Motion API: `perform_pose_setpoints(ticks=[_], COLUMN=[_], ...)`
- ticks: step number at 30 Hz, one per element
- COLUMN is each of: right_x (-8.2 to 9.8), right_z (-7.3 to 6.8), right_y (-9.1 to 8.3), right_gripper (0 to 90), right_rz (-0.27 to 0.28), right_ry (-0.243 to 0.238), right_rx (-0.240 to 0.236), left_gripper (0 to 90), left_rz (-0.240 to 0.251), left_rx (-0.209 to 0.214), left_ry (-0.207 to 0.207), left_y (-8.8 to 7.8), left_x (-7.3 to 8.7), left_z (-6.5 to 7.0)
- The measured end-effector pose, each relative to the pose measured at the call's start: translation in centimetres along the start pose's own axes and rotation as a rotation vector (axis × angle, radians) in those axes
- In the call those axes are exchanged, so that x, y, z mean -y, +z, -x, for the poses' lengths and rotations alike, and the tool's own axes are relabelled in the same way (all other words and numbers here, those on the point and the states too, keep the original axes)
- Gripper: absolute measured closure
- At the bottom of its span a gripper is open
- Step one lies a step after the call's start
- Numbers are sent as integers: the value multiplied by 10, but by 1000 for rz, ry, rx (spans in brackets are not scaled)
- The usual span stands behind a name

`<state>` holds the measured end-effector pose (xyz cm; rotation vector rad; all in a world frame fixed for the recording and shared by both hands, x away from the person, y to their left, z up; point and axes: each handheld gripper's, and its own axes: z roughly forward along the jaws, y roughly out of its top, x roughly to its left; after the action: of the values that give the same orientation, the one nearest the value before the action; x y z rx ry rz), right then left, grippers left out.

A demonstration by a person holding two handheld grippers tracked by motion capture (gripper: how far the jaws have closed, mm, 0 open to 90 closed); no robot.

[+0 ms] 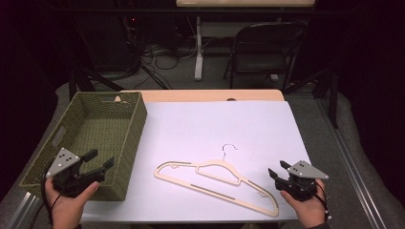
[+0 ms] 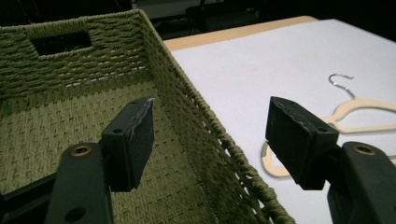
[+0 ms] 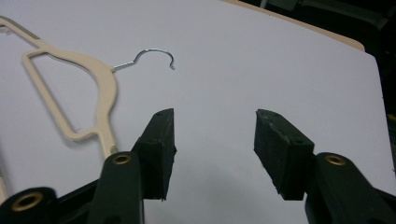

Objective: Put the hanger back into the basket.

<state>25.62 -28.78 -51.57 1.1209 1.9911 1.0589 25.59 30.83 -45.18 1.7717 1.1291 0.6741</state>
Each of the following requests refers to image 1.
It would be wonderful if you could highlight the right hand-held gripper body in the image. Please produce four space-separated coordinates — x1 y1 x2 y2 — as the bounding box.
275 159 330 202

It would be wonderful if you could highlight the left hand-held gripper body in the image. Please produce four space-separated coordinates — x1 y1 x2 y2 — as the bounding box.
45 147 106 198

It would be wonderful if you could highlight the person's right hand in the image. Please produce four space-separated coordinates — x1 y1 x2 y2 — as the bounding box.
280 178 328 229

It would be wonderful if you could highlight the person's left hand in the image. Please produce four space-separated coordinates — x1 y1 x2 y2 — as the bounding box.
44 177 100 229

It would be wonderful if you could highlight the green woven basket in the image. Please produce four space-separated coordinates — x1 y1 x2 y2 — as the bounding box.
18 91 148 202

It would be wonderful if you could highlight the beige clothes hanger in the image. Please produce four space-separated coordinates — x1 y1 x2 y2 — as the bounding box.
154 143 280 219

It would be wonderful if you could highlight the black tripod stand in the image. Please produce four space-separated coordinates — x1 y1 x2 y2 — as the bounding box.
283 67 339 130
68 47 126 100

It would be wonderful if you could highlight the black folding chair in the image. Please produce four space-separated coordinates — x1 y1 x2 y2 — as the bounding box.
223 20 309 92

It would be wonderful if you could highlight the white desk leg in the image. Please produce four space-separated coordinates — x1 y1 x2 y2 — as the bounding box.
194 15 204 82

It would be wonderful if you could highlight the black cable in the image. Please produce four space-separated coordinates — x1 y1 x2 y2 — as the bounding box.
314 181 332 221
40 173 62 225

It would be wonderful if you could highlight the metal floor rail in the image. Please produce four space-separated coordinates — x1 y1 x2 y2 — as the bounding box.
5 192 42 229
314 94 388 229

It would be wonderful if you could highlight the bundle of floor cables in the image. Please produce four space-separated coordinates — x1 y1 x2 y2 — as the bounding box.
121 15 199 91

